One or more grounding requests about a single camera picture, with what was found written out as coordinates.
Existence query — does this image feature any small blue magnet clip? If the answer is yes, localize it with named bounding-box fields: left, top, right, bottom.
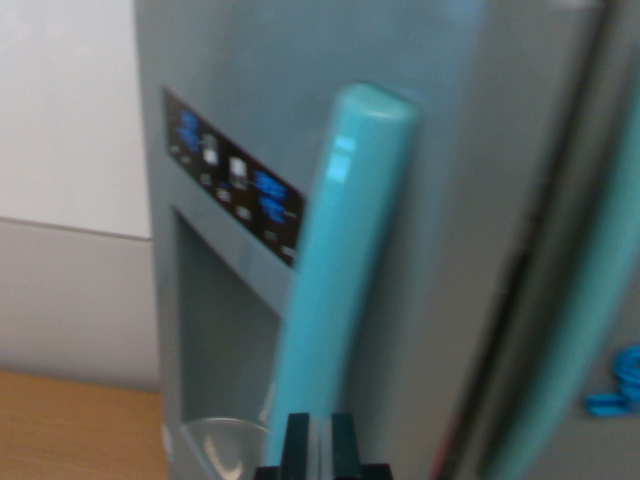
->
left=584, top=344, right=640, bottom=418

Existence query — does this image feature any grey toy refrigerator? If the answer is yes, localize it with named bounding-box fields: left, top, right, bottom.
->
left=133, top=0, right=604, bottom=480

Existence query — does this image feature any teal handle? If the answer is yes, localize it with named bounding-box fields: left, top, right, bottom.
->
left=262, top=82, right=417, bottom=469
left=477, top=89, right=640, bottom=480

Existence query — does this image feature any teal handle on clip door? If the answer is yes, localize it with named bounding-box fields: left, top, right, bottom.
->
left=477, top=89, right=640, bottom=480

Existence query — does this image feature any black control panel sticker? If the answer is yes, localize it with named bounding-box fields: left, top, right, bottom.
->
left=161, top=86, right=307, bottom=272

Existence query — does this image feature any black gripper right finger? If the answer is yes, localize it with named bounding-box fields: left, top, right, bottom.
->
left=329, top=412, right=363, bottom=480

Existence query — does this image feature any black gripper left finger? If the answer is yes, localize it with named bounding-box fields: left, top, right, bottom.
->
left=279, top=412, right=314, bottom=480

